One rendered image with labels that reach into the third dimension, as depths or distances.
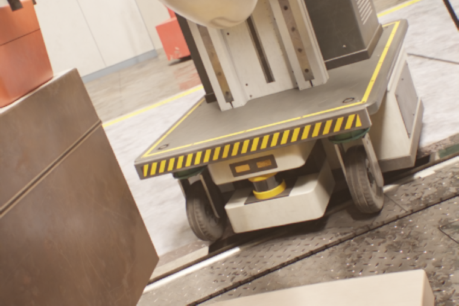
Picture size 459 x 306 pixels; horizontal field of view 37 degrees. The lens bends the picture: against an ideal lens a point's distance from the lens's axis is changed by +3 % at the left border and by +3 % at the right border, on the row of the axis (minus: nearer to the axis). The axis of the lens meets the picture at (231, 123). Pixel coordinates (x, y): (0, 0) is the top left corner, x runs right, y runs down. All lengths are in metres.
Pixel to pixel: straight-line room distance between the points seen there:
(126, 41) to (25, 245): 5.80
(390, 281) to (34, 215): 0.47
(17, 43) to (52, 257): 0.31
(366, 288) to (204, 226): 1.05
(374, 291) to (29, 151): 0.49
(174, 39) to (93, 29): 1.28
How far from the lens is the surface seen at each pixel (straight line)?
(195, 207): 1.94
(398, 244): 1.69
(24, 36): 1.08
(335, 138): 1.77
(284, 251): 1.82
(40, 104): 1.03
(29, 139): 0.98
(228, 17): 0.93
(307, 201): 1.79
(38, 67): 1.09
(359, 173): 1.76
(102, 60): 6.68
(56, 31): 6.67
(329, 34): 2.09
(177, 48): 5.58
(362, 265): 1.65
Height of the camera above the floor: 0.80
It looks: 14 degrees down
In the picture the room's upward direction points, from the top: 21 degrees counter-clockwise
